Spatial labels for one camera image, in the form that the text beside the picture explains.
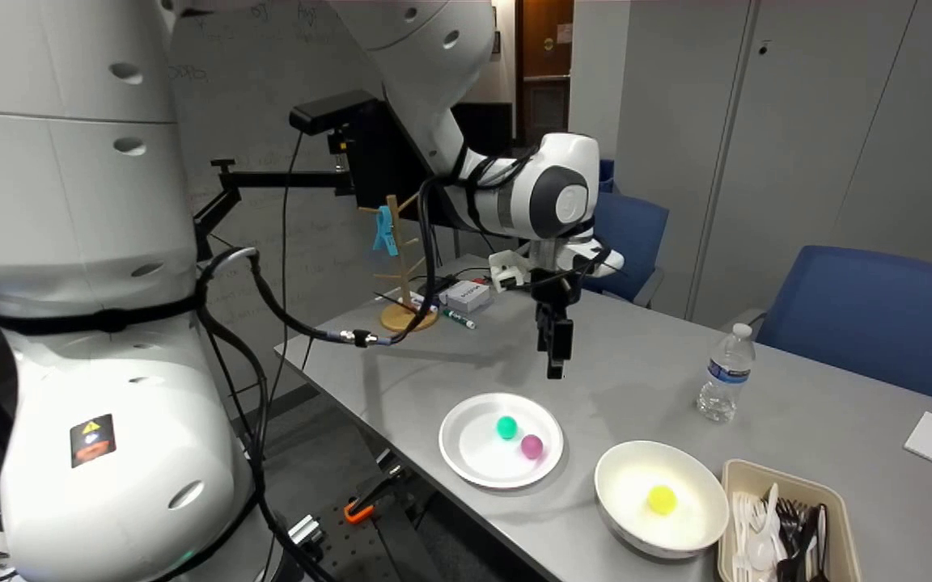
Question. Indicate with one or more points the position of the black camera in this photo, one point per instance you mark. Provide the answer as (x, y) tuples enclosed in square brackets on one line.
[(331, 111)]

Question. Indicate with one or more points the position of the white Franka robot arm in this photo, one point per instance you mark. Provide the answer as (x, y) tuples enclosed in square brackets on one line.
[(77, 164)]

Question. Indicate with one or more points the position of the wooden stand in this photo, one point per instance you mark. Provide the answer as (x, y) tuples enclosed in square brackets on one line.
[(405, 319)]

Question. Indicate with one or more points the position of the white bowl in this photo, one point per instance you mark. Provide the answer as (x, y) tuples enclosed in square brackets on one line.
[(622, 504)]

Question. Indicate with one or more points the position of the brown wooden door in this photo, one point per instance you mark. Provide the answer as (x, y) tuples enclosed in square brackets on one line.
[(545, 66)]

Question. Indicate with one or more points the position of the clear plastic water bottle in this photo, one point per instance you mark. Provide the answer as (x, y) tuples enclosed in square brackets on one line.
[(724, 374)]

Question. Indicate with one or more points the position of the silver metal knob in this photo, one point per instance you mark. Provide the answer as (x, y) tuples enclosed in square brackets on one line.
[(305, 531)]

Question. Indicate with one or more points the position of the orange black clamp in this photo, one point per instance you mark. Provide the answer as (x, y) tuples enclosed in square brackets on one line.
[(363, 503)]

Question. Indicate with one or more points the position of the green ball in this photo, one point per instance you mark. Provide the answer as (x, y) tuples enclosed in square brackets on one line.
[(507, 429)]

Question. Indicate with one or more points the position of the yellow ball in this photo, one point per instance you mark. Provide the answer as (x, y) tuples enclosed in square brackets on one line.
[(662, 500)]

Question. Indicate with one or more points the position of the grey metal cabinet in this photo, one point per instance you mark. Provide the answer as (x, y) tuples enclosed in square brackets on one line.
[(809, 132)]

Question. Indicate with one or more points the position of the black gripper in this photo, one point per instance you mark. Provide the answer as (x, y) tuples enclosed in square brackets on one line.
[(553, 295)]

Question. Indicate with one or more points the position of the black plastic cutlery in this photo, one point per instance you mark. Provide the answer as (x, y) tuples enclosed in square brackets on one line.
[(806, 536)]

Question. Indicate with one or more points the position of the white plate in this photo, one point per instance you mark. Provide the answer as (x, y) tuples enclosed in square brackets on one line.
[(475, 446)]

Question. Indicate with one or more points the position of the small grey white box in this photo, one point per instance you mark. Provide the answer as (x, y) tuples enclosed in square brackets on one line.
[(468, 295)]

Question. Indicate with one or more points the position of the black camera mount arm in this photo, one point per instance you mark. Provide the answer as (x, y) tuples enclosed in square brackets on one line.
[(272, 178)]

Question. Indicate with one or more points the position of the black square panel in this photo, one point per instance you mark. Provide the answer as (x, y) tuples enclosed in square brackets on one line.
[(372, 164)]

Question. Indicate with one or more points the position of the blue clip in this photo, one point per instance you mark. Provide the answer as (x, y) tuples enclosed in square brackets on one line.
[(386, 231)]

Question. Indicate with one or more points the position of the pink ball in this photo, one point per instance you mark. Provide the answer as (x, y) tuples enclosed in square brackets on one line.
[(531, 446)]

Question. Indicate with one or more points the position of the white cutlery packet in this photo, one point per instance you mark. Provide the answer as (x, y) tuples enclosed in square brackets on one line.
[(750, 536)]

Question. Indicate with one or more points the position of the beige rectangular tray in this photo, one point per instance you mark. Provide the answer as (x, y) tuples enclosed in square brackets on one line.
[(769, 468)]

